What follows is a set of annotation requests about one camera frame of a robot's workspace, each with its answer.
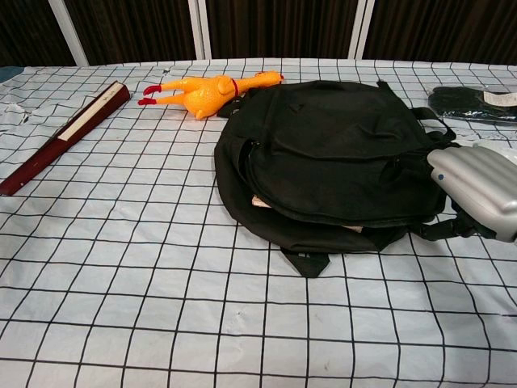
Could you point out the black backpack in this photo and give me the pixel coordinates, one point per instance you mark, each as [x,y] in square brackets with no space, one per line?
[331,153]

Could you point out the packaged black gloves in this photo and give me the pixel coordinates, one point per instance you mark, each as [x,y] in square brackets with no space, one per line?
[468,103]

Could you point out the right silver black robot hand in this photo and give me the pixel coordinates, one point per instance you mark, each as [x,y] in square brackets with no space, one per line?
[476,186]

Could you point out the yellow rubber chicken toy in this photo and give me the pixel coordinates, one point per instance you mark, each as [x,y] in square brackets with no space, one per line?
[204,95]

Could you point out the white partition post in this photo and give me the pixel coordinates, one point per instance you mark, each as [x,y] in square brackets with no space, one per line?
[361,28]
[70,32]
[200,28]

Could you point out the blue padded table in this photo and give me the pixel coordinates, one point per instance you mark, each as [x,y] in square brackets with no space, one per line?
[8,72]

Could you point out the white black checked tablecloth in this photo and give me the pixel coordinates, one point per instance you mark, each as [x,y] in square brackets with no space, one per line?
[161,262]

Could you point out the dark red folded fan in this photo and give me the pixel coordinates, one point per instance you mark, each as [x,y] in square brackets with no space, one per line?
[68,133]

